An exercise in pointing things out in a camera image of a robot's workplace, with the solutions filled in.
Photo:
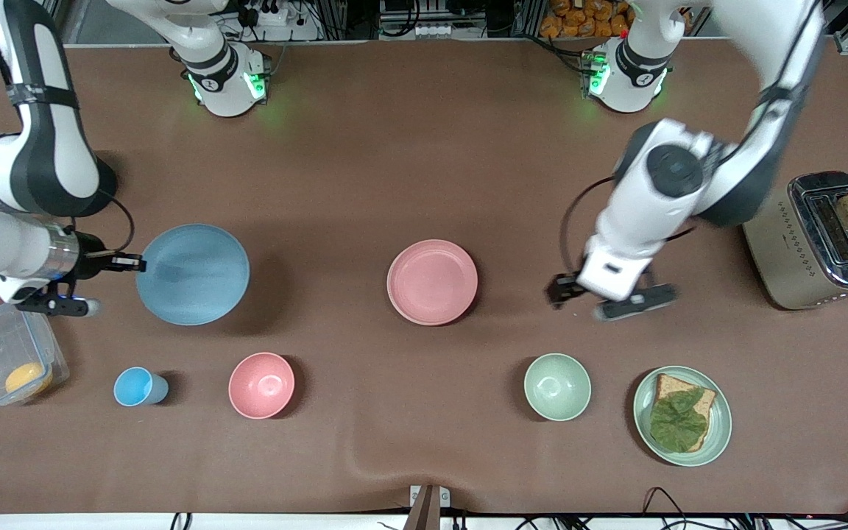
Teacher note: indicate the blue plate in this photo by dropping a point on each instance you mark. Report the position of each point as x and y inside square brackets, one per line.
[192, 274]

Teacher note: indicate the pink plate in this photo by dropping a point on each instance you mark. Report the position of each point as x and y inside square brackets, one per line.
[431, 283]

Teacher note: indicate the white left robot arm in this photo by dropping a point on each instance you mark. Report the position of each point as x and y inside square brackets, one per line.
[689, 173]

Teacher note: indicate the green bowl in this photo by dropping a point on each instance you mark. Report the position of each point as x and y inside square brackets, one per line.
[557, 387]

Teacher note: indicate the blue cup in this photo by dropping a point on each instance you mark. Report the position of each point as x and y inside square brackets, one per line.
[137, 387]

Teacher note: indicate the brown bread slice with lettuce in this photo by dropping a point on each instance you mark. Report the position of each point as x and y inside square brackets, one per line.
[668, 384]

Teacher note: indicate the yellow food piece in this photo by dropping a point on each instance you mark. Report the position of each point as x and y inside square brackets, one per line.
[26, 378]

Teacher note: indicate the green lettuce leaf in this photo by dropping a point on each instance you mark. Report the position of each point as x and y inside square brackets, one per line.
[678, 421]

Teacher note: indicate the beige and chrome toaster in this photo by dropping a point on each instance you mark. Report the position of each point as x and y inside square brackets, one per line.
[785, 250]

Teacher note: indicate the pink bowl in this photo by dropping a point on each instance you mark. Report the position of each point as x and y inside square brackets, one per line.
[261, 386]

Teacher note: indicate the green plate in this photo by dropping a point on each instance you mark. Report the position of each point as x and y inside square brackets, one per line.
[718, 427]

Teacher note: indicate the brown table cover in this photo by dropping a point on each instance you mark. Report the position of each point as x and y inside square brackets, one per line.
[424, 147]

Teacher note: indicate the orange snack bags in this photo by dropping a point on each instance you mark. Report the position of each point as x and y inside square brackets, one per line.
[586, 18]

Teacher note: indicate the white power strip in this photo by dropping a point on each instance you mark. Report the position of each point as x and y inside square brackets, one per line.
[430, 30]

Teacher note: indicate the grey metal camera bracket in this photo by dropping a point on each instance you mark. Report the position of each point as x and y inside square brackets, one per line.
[426, 508]

